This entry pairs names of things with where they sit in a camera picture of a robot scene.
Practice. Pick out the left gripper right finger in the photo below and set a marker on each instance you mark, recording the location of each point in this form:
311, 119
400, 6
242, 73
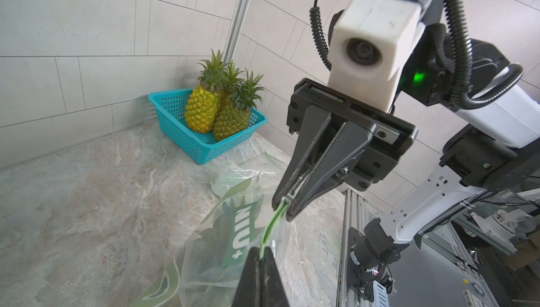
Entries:
272, 293

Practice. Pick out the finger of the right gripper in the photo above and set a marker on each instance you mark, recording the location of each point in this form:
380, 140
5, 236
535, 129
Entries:
314, 124
347, 145

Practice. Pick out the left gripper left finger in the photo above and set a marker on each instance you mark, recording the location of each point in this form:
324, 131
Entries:
248, 292

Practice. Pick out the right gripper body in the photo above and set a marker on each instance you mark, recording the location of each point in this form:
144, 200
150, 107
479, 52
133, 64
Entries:
392, 137

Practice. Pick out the green pineapple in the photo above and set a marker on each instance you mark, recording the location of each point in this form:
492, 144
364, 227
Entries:
234, 115
219, 252

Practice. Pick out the zip-top bag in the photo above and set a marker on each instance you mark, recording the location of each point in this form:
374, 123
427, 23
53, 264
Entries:
174, 287
263, 170

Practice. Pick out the yellow pineapple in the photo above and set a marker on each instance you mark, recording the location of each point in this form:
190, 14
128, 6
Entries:
205, 101

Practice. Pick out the orange pineapple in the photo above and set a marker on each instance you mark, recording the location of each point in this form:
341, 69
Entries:
231, 79

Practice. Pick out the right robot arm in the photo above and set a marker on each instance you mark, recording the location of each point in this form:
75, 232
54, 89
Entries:
495, 149

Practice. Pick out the teal plastic basket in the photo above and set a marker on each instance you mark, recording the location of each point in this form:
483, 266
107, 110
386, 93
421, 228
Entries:
201, 147

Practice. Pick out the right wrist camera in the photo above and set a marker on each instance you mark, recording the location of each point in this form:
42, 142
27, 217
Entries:
371, 42

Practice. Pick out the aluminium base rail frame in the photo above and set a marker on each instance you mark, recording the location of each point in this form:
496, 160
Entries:
452, 261

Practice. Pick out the right aluminium corner post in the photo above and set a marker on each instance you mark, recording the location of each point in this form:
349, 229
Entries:
237, 22

